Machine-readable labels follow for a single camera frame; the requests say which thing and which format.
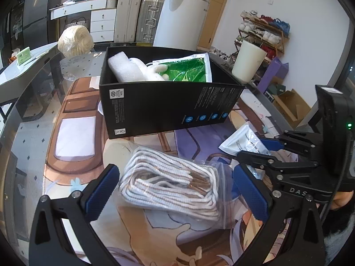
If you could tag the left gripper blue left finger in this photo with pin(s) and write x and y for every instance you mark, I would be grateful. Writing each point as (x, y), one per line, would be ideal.
(49, 242)

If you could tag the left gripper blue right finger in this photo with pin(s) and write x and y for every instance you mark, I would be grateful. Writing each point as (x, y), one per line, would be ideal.
(304, 240)

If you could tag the white foil sachet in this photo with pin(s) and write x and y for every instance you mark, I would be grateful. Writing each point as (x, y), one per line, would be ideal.
(244, 139)

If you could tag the green white plastic package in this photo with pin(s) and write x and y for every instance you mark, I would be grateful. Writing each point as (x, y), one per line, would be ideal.
(193, 68)

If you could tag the white plush toy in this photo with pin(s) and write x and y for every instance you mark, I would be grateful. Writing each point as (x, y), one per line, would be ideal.
(154, 72)

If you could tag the person's right hand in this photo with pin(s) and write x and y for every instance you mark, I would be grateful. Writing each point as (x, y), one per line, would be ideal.
(341, 200)

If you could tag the anime print desk mat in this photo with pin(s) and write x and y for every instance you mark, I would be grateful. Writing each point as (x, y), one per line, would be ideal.
(176, 202)

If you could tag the purple paper bag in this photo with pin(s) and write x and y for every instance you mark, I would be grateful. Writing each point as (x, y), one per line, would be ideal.
(276, 69)

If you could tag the cream tumbler cup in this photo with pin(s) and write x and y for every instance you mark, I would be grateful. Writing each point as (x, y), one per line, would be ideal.
(248, 60)

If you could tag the shoe rack with shoes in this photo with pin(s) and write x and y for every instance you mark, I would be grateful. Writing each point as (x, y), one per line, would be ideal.
(265, 32)

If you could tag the black cardboard box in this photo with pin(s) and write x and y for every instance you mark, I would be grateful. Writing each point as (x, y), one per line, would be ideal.
(140, 108)

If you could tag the white cylindrical appliance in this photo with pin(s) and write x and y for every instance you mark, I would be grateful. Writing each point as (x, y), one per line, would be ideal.
(181, 23)

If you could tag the white foam roll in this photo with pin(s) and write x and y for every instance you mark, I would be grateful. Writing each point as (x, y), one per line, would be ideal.
(124, 69)

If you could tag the white coffee table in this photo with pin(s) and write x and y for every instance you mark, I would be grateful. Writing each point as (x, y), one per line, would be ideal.
(15, 78)

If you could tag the green tissue box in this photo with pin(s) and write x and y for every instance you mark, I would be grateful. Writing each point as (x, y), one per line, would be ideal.
(23, 56)

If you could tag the silver suitcase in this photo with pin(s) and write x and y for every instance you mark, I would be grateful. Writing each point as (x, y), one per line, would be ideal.
(148, 19)

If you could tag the bagged cream yarn ball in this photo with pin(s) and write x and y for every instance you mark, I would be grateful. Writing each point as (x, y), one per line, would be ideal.
(75, 41)

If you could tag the white suitcase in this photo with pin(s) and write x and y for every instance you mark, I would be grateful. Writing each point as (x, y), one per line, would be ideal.
(126, 20)

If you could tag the white dresser desk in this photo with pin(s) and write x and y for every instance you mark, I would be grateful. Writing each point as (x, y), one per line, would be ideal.
(99, 16)

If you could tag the black refrigerator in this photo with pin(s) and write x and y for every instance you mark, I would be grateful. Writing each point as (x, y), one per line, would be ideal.
(35, 23)

